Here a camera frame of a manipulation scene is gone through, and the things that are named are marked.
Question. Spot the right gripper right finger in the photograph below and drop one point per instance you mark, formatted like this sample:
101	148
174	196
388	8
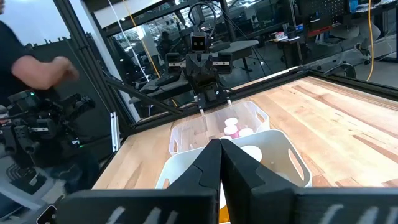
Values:
239	180

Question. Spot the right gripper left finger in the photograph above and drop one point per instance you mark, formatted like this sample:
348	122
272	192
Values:
202	174

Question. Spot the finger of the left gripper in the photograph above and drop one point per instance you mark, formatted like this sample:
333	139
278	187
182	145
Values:
198	73
210	73

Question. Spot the large white-capped pill bottle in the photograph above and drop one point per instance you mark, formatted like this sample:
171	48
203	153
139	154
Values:
222	199
253	153

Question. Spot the small white-capped pill bottle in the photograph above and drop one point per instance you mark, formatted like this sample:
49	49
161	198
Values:
245	132
226	137
231	121
230	130

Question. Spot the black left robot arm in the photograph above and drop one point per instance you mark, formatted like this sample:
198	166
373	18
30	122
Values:
211	98

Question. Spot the person's forearm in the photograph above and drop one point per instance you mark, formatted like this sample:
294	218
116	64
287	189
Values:
34	74

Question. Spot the white plastic bin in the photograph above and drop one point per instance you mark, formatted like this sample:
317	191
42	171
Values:
177	168

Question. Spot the clear plastic bin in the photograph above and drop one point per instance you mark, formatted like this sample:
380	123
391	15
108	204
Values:
192	133

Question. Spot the person's hand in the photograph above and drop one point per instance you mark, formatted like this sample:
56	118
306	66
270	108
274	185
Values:
65	68

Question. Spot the black pegboard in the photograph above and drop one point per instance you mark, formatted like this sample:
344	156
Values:
326	12

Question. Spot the grey office chair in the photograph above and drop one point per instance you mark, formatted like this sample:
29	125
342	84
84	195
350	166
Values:
351	32

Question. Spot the person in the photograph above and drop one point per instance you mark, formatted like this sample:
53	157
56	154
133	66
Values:
9	56

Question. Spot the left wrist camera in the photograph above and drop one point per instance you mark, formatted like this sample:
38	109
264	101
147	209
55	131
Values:
199	43

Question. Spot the silver metal bracket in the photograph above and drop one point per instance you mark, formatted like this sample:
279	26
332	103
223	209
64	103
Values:
115	133

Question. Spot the black aluminium frame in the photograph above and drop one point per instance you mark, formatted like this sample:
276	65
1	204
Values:
357	84

